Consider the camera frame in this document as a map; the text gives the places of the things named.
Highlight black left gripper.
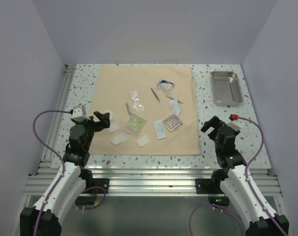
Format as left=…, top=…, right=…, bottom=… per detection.
left=74, top=111, right=109, bottom=150

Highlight white gauze pad top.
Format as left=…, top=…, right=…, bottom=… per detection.
left=109, top=111, right=115, bottom=121

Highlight white gauze pad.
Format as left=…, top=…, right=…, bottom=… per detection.
left=137, top=135, right=150, bottom=148
left=111, top=134, right=127, bottom=146
left=109, top=122, right=120, bottom=133
left=109, top=111, right=115, bottom=121

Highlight green printed glove packet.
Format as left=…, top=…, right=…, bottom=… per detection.
left=125, top=114, right=147, bottom=133

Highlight white blue bandage pouch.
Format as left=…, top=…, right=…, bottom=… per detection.
left=169, top=100, right=181, bottom=116

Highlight small clear packet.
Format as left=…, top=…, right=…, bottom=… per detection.
left=129, top=90, right=139, bottom=102
left=132, top=102, right=145, bottom=113

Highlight purple printed glove packet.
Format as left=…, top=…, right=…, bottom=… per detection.
left=163, top=114, right=183, bottom=133

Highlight curved steel tweezers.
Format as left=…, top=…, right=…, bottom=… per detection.
left=165, top=95, right=184, bottom=104
left=150, top=88, right=160, bottom=103

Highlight white blue paper pouch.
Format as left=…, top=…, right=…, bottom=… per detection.
left=153, top=120, right=167, bottom=140

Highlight blue printed clear packet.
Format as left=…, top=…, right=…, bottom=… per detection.
left=155, top=79, right=175, bottom=93

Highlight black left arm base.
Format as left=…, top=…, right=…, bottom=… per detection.
left=75, top=175, right=110, bottom=208

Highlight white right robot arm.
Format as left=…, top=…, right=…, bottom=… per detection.
left=201, top=115, right=289, bottom=236

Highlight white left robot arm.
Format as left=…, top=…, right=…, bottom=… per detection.
left=20, top=107, right=110, bottom=236

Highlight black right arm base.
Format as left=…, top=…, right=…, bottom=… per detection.
left=195, top=169, right=230, bottom=207

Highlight straight steel tweezers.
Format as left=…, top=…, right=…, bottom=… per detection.
left=125, top=102, right=132, bottom=116

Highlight stainless steel tray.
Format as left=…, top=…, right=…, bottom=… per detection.
left=211, top=71, right=243, bottom=107

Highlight beige cloth mat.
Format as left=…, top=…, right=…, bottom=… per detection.
left=90, top=65, right=201, bottom=155

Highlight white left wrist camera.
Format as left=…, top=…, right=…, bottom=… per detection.
left=72, top=105, right=89, bottom=122

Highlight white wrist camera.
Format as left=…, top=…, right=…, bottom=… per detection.
left=227, top=114, right=242, bottom=131
left=72, top=105, right=89, bottom=122

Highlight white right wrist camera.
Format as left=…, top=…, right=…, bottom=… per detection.
left=227, top=114, right=242, bottom=131

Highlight aluminium extrusion frame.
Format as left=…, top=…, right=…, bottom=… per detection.
left=11, top=64, right=286, bottom=236

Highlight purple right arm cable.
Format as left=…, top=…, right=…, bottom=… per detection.
left=188, top=117, right=289, bottom=236

